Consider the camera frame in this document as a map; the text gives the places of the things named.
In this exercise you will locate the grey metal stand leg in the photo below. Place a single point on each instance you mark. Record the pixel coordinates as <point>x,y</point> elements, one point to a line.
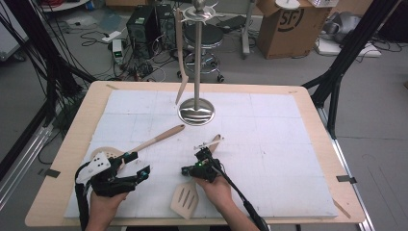
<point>247,29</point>

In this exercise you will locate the metal utensil rack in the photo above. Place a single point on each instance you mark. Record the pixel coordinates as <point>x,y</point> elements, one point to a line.
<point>198,64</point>

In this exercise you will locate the large black computer tower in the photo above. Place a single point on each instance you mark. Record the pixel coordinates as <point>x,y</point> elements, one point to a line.
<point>141,32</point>

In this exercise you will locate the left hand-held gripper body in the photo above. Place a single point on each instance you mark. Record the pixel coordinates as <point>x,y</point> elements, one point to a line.
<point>109,184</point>

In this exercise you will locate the person's right hand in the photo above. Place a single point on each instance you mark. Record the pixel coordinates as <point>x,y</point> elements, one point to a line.
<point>218,192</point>

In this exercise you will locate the white flat board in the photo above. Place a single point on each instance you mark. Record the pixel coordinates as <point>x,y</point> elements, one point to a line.
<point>349,49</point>

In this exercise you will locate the slotted wooden spatula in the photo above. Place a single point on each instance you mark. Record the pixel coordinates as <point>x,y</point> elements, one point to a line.
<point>186,200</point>

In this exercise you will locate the perforated wooden skimmer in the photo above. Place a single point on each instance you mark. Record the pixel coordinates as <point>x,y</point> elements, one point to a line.
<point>160,138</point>

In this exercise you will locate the black round stool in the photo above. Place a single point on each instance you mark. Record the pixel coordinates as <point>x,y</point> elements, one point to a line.
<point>208,37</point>

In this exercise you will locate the black metal stand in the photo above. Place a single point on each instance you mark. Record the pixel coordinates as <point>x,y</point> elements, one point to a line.
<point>41,48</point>
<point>346,54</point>

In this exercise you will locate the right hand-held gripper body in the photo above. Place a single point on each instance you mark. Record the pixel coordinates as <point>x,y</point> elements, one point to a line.
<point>208,171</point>

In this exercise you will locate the person's left hand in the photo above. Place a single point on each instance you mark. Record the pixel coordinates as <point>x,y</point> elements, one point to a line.
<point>106,203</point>

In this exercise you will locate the flat black device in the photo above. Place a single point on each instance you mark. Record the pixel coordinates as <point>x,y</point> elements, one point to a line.
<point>231,23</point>

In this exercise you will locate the grey bag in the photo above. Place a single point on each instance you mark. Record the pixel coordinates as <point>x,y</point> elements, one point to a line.
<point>341,25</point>

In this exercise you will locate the small white power device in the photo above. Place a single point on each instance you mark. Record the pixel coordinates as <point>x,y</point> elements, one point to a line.
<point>117,49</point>

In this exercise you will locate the slim black computer tower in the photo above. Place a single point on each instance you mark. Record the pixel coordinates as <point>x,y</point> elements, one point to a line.
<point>166,25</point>

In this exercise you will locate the black tape piece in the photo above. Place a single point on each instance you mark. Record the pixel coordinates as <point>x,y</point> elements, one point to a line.
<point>346,179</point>
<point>52,173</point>

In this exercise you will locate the solid wooden spatula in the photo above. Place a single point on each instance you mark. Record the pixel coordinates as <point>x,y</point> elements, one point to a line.
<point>181,48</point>

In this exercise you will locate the cardboard box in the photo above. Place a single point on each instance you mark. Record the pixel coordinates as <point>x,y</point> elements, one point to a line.
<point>288,35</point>

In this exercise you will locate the white foam mat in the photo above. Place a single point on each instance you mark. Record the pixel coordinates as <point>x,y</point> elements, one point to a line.
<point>272,144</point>

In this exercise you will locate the white power strip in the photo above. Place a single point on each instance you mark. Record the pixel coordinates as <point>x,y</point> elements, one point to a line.
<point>111,36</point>

